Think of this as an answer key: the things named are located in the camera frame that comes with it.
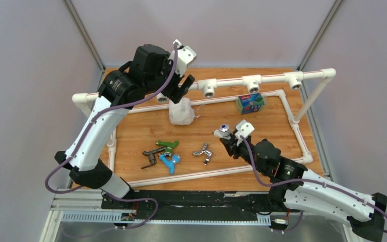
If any white slotted cable duct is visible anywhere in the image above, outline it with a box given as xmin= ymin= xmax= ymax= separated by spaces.
xmin=60 ymin=211 xmax=271 ymax=226

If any green sponge pack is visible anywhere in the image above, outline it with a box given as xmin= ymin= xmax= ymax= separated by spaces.
xmin=235 ymin=93 xmax=267 ymax=114

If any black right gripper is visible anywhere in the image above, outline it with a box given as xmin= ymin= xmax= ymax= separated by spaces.
xmin=220 ymin=134 xmax=268 ymax=176

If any white PVC pipe frame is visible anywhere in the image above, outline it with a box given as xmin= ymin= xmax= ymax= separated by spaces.
xmin=72 ymin=68 xmax=337 ymax=189

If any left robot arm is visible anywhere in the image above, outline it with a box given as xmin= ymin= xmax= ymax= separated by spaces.
xmin=54 ymin=41 xmax=197 ymax=209

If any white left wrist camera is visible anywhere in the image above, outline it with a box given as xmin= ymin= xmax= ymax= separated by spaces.
xmin=170 ymin=39 xmax=197 ymax=77

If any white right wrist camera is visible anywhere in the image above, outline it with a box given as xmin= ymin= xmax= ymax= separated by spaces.
xmin=235 ymin=119 xmax=255 ymax=139

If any white drawstring bag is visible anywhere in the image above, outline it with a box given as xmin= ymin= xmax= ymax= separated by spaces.
xmin=168 ymin=97 xmax=200 ymax=126

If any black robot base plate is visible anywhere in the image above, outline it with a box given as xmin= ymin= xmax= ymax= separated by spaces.
xmin=101 ymin=190 xmax=287 ymax=220

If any white plastic faucet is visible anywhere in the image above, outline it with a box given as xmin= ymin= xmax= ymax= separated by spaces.
xmin=213 ymin=124 xmax=231 ymax=140

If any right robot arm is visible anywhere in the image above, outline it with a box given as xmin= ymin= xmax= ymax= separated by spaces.
xmin=214 ymin=131 xmax=387 ymax=241

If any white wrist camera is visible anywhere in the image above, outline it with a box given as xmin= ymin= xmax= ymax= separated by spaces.
xmin=170 ymin=39 xmax=197 ymax=77
xmin=235 ymin=119 xmax=255 ymax=139

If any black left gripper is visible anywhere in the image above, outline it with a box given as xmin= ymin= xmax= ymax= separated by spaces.
xmin=145 ymin=52 xmax=196 ymax=104

